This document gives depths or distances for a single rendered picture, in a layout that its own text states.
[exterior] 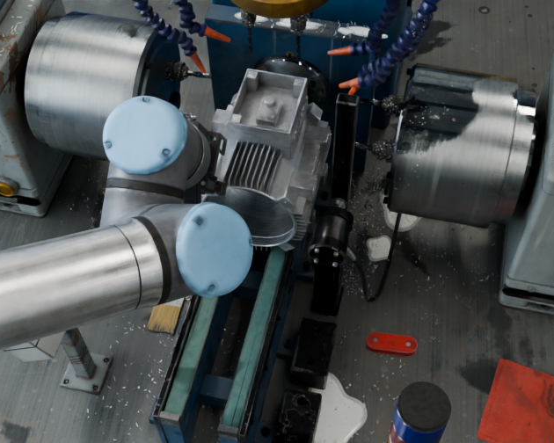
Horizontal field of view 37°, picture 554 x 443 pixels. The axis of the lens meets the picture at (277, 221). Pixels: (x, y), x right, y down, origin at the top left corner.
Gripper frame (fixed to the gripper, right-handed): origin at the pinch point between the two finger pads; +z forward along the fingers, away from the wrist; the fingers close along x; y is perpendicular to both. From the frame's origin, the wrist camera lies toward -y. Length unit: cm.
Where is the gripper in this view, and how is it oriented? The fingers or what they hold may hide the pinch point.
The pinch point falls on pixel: (207, 192)
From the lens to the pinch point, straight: 127.8
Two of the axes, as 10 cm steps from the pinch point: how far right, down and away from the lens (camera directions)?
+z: 1.3, 0.9, 9.9
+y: 1.9, -9.8, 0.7
